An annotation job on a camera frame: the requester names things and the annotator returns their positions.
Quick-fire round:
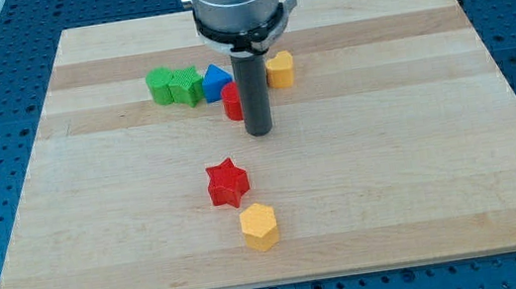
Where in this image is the red star block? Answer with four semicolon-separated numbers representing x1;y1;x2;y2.
205;157;250;208

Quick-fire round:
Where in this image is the green star block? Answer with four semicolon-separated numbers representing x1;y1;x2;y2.
168;66;205;107

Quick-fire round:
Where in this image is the red cylinder block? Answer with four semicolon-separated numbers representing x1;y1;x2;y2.
220;81;244;121

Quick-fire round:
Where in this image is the yellow heart block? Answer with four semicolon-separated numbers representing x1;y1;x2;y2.
265;50;295;89

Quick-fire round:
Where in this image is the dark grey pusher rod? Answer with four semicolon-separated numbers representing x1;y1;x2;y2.
231;55;272;137

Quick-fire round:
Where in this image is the blue triangle block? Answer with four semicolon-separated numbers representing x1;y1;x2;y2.
202;63;233;103

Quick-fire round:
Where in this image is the yellow hexagon block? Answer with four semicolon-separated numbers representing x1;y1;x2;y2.
240;203;279;251

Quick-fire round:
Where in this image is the green cylinder block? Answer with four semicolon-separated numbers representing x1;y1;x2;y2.
146;66;174;105

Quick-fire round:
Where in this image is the wooden board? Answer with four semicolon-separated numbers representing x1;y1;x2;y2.
0;0;516;289

